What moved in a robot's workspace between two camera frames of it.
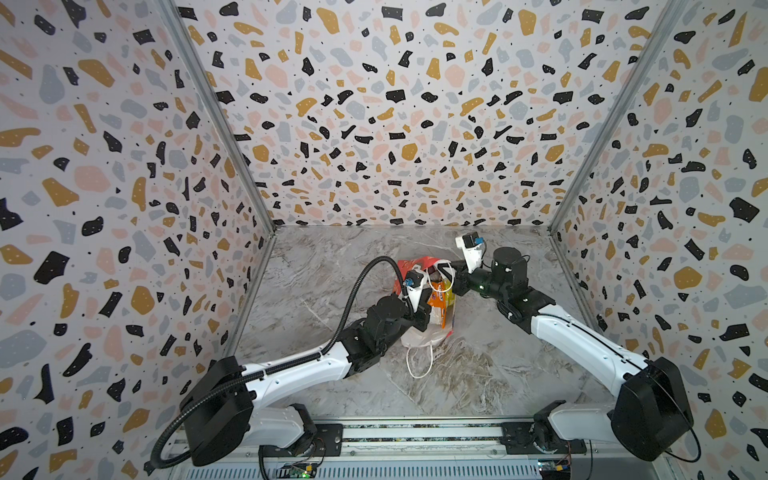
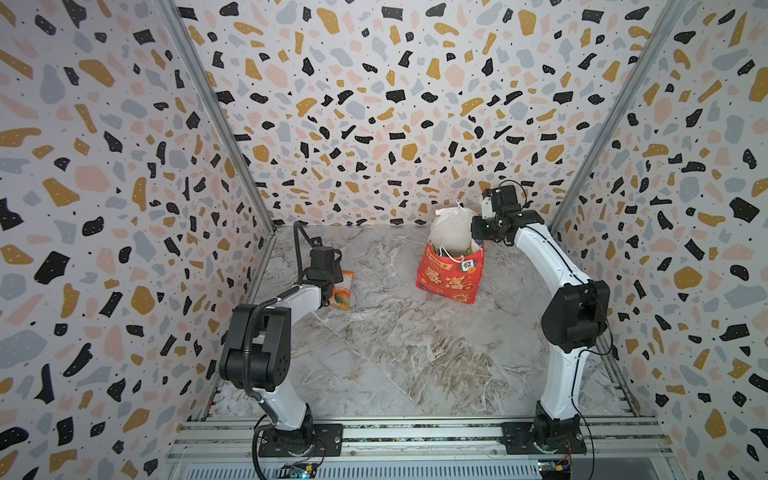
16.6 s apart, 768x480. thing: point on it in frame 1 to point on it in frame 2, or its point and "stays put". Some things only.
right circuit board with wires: [555, 469] stays put
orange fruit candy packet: [437, 298] to [341, 293]
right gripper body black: [464, 282] to [480, 229]
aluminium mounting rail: [447, 449] stays put
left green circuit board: [297, 470] stays put
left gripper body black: [417, 320] to [333, 276]
